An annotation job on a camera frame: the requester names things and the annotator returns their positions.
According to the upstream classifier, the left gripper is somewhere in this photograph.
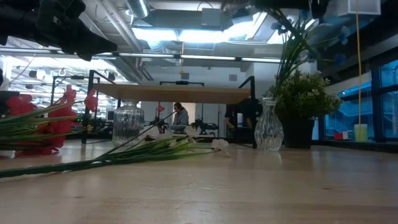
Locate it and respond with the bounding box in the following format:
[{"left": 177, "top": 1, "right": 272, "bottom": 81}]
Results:
[{"left": 0, "top": 0, "right": 118, "bottom": 62}]

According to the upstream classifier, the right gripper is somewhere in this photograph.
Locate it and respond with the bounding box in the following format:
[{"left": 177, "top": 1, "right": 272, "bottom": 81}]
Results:
[{"left": 251, "top": 0, "right": 330, "bottom": 19}]

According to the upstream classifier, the blue artificial flower bunch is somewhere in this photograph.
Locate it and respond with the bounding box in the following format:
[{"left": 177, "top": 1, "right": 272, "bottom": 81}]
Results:
[{"left": 266, "top": 6, "right": 352, "bottom": 103}]

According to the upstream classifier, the deep red artificial flower bunch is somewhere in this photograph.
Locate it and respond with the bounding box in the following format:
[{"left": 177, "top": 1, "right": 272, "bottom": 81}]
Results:
[{"left": 0, "top": 84, "right": 100, "bottom": 157}]

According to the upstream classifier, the white artificial flower bunch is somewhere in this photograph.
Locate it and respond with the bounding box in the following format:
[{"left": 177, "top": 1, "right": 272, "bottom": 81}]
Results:
[{"left": 0, "top": 110, "right": 231, "bottom": 180}]

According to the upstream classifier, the flared narrow-neck glass vase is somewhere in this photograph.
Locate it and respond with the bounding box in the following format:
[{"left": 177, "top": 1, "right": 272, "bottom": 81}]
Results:
[{"left": 254, "top": 97, "right": 285, "bottom": 152}]

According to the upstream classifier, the ribbed glass jar vase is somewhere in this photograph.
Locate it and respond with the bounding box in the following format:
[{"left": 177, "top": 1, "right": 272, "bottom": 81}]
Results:
[{"left": 111, "top": 99, "right": 146, "bottom": 147}]

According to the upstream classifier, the green potted plant black pot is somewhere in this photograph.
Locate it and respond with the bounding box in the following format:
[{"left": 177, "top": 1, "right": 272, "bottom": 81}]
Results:
[{"left": 264, "top": 70, "right": 343, "bottom": 149}]

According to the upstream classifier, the person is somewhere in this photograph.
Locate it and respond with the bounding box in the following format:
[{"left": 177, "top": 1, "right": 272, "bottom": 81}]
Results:
[
  {"left": 169, "top": 101, "right": 190, "bottom": 135},
  {"left": 224, "top": 105, "right": 239, "bottom": 130}
]

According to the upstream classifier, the ceiling light strip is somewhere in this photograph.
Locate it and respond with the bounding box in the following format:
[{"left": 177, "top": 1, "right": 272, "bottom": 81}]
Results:
[{"left": 118, "top": 53, "right": 282, "bottom": 63}]

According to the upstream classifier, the black office desk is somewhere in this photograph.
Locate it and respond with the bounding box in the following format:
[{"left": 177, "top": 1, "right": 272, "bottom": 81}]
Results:
[{"left": 310, "top": 138, "right": 398, "bottom": 154}]

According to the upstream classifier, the silver ventilation duct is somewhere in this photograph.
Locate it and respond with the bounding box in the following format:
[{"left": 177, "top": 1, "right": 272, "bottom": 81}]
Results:
[{"left": 126, "top": 0, "right": 150, "bottom": 19}]

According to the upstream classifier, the yellow cable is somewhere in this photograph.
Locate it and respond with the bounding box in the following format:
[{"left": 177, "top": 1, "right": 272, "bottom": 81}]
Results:
[{"left": 355, "top": 0, "right": 364, "bottom": 125}]

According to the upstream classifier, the wooden shelf with black frame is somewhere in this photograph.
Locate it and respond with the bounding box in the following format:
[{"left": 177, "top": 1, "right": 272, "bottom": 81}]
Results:
[{"left": 81, "top": 70, "right": 257, "bottom": 149}]

